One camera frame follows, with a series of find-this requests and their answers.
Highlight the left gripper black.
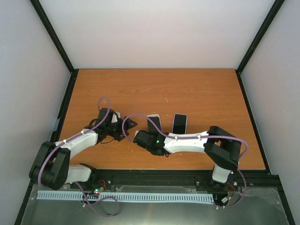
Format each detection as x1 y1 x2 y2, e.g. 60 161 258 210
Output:
105 116 137 141

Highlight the white phone case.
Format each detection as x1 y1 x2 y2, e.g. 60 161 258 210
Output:
147 113 160 118

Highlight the black smartphone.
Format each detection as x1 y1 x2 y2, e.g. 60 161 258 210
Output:
172 114 188 135

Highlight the light blue phone case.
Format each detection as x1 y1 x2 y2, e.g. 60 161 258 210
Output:
172 113 188 135

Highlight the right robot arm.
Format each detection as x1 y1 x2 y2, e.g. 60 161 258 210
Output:
133 126 242 183

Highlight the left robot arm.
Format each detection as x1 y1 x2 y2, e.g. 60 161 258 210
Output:
29 108 137 190

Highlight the green led circuit board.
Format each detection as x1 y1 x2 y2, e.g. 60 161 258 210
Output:
93 187 106 195

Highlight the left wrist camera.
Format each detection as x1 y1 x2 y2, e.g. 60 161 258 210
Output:
111 112 120 123

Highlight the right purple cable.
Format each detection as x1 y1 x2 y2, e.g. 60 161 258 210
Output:
121 113 249 209

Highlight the light blue cable duct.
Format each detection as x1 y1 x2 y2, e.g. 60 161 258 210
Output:
36 190 214 204

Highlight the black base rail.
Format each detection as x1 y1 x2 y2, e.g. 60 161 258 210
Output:
79 169 283 194

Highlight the black left frame post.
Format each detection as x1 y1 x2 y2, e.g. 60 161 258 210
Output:
29 0 79 75

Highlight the black frame post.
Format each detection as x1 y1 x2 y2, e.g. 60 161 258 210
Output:
29 0 79 75
236 0 286 75

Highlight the black right frame post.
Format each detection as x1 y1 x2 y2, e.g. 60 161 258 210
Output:
236 0 286 75

